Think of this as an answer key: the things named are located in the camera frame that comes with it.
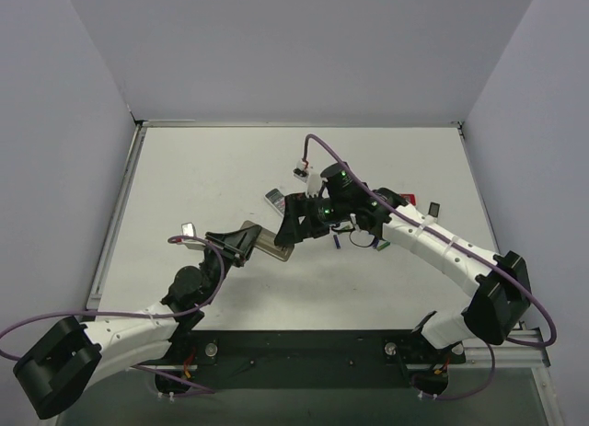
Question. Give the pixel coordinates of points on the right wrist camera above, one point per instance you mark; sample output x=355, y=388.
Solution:
x=313, y=181

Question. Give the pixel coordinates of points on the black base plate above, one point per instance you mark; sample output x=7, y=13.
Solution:
x=298, y=359

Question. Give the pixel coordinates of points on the grey white remote control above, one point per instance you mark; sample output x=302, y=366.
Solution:
x=275, y=199

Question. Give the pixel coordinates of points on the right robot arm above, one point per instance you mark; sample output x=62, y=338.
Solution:
x=497, y=285

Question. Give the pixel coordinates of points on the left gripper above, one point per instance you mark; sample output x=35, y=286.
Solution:
x=225, y=247

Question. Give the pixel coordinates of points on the beige remote control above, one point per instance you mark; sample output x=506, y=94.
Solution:
x=265, y=244

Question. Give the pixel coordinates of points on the red white remote control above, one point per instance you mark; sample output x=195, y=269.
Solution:
x=410, y=198

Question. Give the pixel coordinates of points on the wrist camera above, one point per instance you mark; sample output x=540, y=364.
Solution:
x=313, y=181
x=189, y=236

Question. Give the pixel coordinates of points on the aluminium frame rail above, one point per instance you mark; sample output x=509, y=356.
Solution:
x=508, y=355

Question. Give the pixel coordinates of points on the slim white remote control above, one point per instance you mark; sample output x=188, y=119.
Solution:
x=434, y=210

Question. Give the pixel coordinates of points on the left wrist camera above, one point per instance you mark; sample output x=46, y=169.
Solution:
x=189, y=236

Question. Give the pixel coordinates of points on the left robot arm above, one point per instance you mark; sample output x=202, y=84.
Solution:
x=79, y=351

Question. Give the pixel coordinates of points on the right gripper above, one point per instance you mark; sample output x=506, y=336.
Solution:
x=305, y=217

